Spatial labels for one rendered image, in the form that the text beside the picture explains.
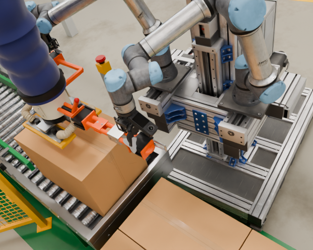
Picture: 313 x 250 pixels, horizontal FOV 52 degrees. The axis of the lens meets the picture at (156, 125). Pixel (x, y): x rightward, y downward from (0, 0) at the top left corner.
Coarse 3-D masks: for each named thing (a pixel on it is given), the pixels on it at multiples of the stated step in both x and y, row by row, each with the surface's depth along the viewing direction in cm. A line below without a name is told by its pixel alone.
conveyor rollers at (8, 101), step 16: (0, 96) 289; (16, 96) 283; (0, 112) 274; (16, 112) 267; (32, 112) 266; (0, 128) 259; (16, 128) 253; (16, 144) 244; (16, 160) 230; (48, 192) 204; (64, 192) 201; (80, 208) 191; (96, 224) 182
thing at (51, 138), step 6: (36, 114) 175; (36, 120) 167; (42, 120) 170; (24, 126) 171; (30, 126) 169; (54, 126) 164; (60, 126) 164; (36, 132) 165; (42, 132) 163; (48, 132) 162; (54, 132) 159; (48, 138) 160; (54, 138) 158; (66, 138) 157; (72, 138) 158; (54, 144) 158; (60, 144) 155; (66, 144) 156
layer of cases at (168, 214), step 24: (168, 192) 187; (144, 216) 179; (168, 216) 176; (192, 216) 174; (216, 216) 171; (120, 240) 173; (144, 240) 170; (168, 240) 167; (192, 240) 165; (216, 240) 162; (240, 240) 160; (264, 240) 157
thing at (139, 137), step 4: (136, 136) 130; (140, 136) 130; (144, 136) 129; (140, 140) 128; (144, 140) 128; (148, 140) 128; (152, 140) 127; (136, 144) 127; (140, 144) 127; (144, 144) 127; (148, 144) 126; (128, 148) 129; (136, 148) 126; (140, 148) 126; (144, 148) 125; (148, 148) 127; (132, 152) 131; (136, 152) 130; (140, 152) 128; (144, 152) 125; (140, 156) 129; (144, 156) 126
